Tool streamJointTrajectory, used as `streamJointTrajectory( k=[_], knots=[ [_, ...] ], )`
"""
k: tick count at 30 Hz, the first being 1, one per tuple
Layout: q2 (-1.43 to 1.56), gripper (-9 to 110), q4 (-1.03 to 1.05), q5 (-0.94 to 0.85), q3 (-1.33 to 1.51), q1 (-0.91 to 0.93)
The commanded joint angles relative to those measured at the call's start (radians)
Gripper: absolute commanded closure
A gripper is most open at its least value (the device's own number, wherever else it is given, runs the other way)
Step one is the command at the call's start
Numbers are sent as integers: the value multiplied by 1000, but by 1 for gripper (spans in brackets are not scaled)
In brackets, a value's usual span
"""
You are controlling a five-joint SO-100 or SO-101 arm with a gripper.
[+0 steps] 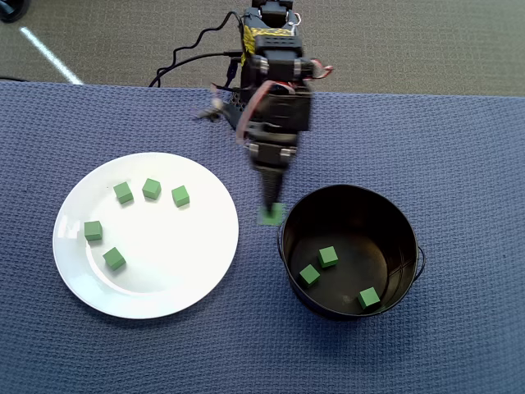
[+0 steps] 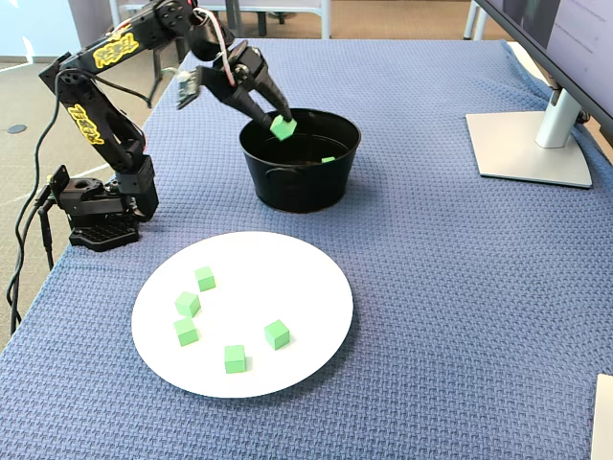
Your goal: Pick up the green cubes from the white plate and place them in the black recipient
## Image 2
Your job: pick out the black metal bucket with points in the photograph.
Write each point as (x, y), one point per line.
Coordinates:
(297, 187)

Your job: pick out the green plastic cube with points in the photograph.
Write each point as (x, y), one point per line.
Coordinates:
(187, 333)
(205, 280)
(282, 128)
(328, 160)
(277, 335)
(187, 304)
(234, 359)

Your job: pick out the white round plate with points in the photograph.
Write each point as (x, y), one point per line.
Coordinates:
(268, 287)

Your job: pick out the white background table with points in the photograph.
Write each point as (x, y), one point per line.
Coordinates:
(325, 24)

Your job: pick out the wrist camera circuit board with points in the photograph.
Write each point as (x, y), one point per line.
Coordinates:
(188, 91)

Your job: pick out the black metal stool frame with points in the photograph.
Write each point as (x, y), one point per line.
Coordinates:
(154, 81)

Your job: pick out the gray metal table leg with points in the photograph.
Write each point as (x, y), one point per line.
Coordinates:
(473, 19)

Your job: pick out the monitor with silver stand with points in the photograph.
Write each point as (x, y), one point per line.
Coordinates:
(527, 148)

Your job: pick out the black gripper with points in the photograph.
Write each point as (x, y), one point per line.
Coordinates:
(238, 82)

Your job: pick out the white flat board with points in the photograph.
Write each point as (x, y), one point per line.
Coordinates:
(604, 421)

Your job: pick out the blue woven tablecloth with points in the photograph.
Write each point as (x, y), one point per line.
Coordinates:
(431, 287)

